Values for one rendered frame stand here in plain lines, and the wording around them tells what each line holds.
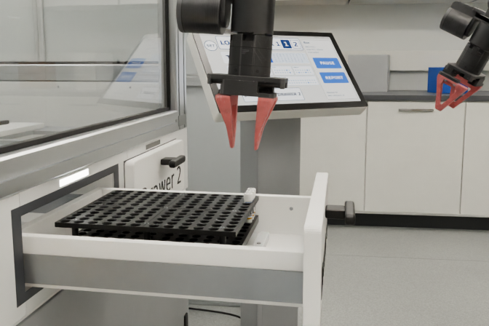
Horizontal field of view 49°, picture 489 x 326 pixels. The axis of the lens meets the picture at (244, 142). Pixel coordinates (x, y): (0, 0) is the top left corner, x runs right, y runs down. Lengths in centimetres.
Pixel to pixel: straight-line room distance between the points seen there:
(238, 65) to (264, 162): 99
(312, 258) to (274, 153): 115
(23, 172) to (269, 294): 31
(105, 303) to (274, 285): 38
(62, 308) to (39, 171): 20
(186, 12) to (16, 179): 30
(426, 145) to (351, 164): 49
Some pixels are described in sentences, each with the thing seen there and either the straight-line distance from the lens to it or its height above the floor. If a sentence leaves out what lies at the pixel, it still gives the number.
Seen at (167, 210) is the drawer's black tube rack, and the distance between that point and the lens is 72.
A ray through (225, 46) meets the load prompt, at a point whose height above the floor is 114.
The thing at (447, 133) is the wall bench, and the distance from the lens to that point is 374.
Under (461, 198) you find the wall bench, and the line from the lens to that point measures 384.
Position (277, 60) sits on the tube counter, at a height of 110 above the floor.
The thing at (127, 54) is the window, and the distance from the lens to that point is 99.
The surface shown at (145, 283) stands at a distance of 63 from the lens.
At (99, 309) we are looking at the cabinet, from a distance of 89.
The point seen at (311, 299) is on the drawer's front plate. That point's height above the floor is 85.
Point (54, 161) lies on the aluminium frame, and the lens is 73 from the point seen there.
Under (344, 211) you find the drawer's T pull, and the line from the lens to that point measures 68.
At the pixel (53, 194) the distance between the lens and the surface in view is 73.
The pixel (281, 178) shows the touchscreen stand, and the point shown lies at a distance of 172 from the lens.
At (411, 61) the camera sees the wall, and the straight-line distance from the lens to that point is 433.
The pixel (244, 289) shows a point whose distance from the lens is 60.
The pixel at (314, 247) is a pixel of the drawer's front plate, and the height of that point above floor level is 91.
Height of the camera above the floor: 109
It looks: 8 degrees down
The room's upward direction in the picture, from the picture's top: straight up
